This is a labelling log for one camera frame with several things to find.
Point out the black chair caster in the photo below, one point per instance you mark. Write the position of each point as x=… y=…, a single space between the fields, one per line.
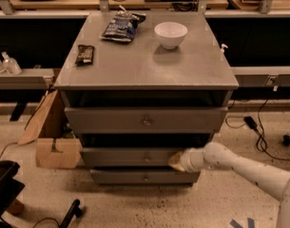
x=286 y=140

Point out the brown cardboard box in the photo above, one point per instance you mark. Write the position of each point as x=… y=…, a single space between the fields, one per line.
x=54 y=146

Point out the grey drawer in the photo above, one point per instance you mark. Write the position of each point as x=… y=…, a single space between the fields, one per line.
x=145 y=120
x=158 y=176
x=127 y=156

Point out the grey top drawer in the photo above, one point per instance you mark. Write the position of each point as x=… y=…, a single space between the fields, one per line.
x=145 y=120

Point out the white ceramic bowl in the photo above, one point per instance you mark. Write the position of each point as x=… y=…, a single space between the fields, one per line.
x=170 y=34

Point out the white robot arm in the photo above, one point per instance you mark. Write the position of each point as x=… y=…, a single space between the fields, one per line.
x=272 y=180

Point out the small white pump bottle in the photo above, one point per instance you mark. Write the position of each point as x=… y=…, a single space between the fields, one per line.
x=223 y=49

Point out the blue chip bag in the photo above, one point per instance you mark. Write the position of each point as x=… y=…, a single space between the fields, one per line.
x=122 y=27

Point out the grey wooden drawer cabinet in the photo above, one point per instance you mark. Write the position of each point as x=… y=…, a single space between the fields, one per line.
x=145 y=74

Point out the foam gripper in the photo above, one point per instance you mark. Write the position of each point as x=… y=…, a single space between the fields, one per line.
x=187 y=161

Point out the clear sanitizer bottle right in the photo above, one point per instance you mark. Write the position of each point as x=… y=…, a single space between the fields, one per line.
x=10 y=64

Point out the dark snack bar wrapper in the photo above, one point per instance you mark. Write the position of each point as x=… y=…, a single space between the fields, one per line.
x=85 y=55

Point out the grey bottom drawer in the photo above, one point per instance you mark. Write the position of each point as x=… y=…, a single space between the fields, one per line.
x=158 y=176

